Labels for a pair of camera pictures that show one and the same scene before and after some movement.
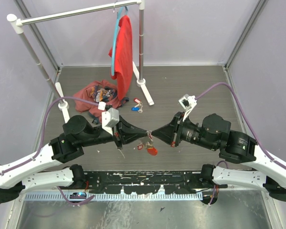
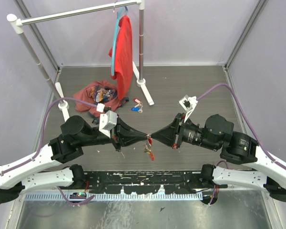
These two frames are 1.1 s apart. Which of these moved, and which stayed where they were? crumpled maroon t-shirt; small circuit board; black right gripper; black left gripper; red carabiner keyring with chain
Moved: red carabiner keyring with chain
Stayed: crumpled maroon t-shirt; small circuit board; black left gripper; black right gripper
